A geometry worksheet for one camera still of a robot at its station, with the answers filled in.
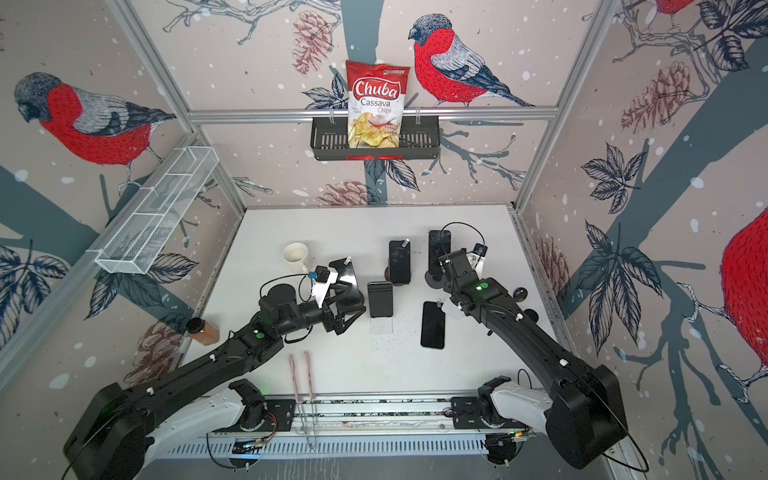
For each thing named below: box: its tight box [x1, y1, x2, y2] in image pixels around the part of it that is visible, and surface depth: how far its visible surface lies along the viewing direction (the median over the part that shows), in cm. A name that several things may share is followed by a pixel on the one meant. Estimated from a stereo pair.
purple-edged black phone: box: [389, 240, 411, 284], surface depth 97 cm
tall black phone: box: [428, 230, 452, 276], surface depth 94 cm
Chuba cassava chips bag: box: [346, 60, 411, 149], surface depth 86 cm
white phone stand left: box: [370, 317, 393, 335], surface depth 90 cm
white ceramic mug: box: [282, 242, 309, 274], surface depth 98 cm
